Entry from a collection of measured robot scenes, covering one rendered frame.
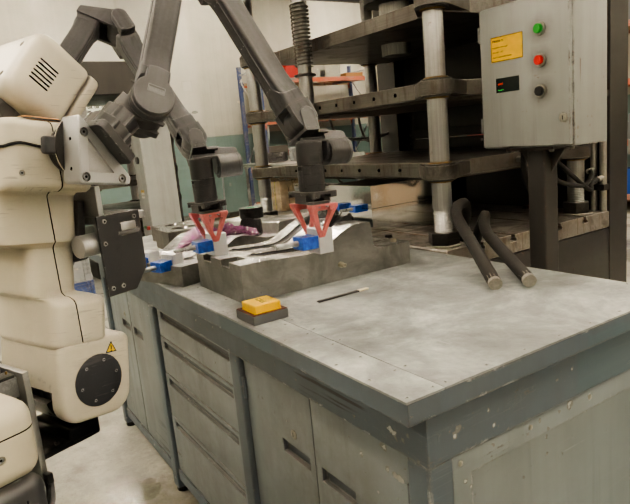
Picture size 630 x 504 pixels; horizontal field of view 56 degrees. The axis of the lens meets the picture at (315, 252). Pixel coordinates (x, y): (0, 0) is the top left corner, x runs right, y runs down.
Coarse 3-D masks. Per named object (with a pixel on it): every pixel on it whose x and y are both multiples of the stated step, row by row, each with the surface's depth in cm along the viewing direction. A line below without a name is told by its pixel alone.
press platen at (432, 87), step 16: (432, 80) 173; (448, 80) 173; (464, 80) 186; (480, 80) 192; (352, 96) 219; (368, 96) 211; (384, 96) 204; (400, 96) 197; (416, 96) 187; (432, 96) 174; (448, 96) 176; (256, 112) 269; (272, 112) 266; (320, 112) 238; (336, 112) 232
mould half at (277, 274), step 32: (320, 224) 158; (352, 224) 149; (224, 256) 146; (256, 256) 142; (288, 256) 140; (320, 256) 144; (352, 256) 150; (384, 256) 155; (224, 288) 143; (256, 288) 136; (288, 288) 140
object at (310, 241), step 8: (312, 232) 130; (328, 232) 129; (296, 240) 128; (304, 240) 126; (312, 240) 128; (320, 240) 128; (328, 240) 129; (280, 248) 125; (296, 248) 129; (304, 248) 127; (312, 248) 128; (320, 248) 128; (328, 248) 130
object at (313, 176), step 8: (304, 168) 125; (312, 168) 125; (320, 168) 126; (304, 176) 126; (312, 176) 125; (320, 176) 126; (304, 184) 126; (312, 184) 126; (320, 184) 126; (296, 192) 128; (304, 192) 126; (312, 192) 124; (320, 192) 124; (328, 192) 125; (336, 192) 126
